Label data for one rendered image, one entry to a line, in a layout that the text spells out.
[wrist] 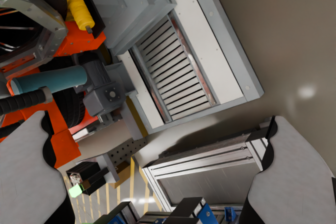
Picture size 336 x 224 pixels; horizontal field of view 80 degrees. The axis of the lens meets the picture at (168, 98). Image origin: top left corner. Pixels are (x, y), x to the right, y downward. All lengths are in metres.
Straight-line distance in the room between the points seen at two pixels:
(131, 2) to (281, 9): 0.64
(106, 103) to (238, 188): 0.76
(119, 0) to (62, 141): 0.77
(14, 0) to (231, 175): 0.96
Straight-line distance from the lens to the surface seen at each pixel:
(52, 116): 1.23
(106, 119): 1.44
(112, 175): 1.22
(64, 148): 1.20
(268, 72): 0.99
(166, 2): 0.99
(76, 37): 0.86
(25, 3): 0.62
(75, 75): 0.94
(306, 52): 0.96
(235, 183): 1.04
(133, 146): 1.54
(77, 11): 0.83
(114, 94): 1.15
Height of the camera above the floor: 0.95
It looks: 47 degrees down
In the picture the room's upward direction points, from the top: 117 degrees counter-clockwise
